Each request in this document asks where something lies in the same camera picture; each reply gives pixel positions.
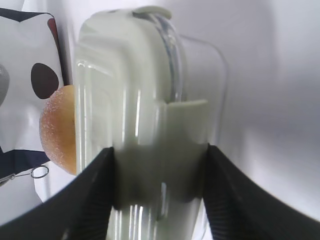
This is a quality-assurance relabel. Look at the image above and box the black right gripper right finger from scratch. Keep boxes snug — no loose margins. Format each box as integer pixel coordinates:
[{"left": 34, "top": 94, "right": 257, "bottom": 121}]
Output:
[{"left": 203, "top": 145, "right": 320, "bottom": 240}]

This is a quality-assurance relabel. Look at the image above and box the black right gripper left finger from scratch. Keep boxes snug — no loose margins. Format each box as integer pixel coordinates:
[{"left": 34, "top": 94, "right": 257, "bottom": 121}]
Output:
[{"left": 0, "top": 147, "right": 116, "bottom": 240}]

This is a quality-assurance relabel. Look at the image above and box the brown bread roll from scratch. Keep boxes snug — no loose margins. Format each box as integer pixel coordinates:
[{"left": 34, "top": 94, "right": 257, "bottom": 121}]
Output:
[{"left": 39, "top": 85, "right": 77, "bottom": 175}]

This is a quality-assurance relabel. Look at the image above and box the green lidded glass container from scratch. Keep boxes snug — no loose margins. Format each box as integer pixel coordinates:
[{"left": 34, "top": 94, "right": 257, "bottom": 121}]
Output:
[{"left": 73, "top": 6, "right": 227, "bottom": 240}]

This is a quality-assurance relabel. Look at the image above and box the navy and white lunch bag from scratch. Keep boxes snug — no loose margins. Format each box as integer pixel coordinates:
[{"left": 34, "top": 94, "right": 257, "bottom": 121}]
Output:
[{"left": 0, "top": 8, "right": 64, "bottom": 201}]

